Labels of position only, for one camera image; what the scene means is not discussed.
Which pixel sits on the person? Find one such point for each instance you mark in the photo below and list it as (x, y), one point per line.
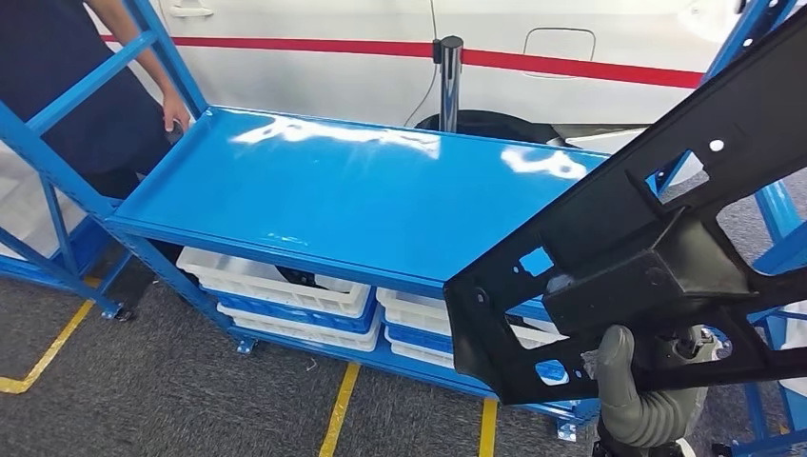
(63, 75)

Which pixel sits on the chrome stanchion post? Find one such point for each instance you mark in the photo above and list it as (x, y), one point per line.
(449, 82)

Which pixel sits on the black plastic bracket part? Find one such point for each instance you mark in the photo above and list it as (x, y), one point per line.
(630, 252)

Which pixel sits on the white plastic bag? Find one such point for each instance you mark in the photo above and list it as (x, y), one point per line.
(795, 353)

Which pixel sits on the person's hand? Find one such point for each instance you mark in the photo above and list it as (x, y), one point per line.
(175, 113)

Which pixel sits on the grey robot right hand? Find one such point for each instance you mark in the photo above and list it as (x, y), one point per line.
(637, 410)

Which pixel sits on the blue plastic crate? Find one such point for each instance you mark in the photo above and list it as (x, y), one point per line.
(302, 318)
(419, 340)

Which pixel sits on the blue metal shelf board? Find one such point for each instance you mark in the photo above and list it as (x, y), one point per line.
(347, 208)

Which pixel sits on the black car tyre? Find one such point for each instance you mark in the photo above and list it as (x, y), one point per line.
(492, 126)

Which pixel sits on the small black round object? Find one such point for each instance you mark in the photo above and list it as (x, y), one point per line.
(174, 134)

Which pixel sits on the red barrier belt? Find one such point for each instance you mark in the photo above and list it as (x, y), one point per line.
(315, 45)

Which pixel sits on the white car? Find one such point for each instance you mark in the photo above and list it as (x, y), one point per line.
(315, 82)

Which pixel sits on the blue steel shelving rack frame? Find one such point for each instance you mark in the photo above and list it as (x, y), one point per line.
(94, 79)

